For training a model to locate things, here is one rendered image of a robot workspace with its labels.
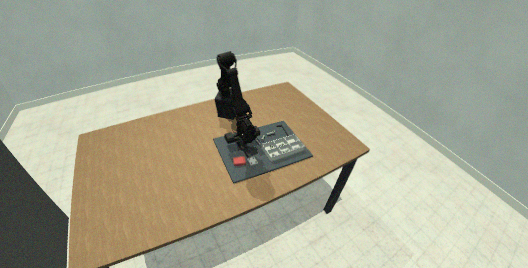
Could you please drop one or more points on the white divided parts tray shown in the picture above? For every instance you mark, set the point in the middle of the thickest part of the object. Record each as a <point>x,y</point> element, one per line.
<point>290,142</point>

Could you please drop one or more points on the salmon-red block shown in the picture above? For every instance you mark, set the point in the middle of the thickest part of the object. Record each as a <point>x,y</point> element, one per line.
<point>239,161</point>

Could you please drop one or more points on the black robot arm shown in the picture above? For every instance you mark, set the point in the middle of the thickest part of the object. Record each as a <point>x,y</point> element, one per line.
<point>240,105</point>

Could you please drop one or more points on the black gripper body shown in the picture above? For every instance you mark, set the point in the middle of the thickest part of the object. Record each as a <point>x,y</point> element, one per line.
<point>230,138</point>

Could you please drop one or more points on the white mounting bracket with four holes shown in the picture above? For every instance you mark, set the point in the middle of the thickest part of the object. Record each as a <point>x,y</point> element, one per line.
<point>252,162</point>

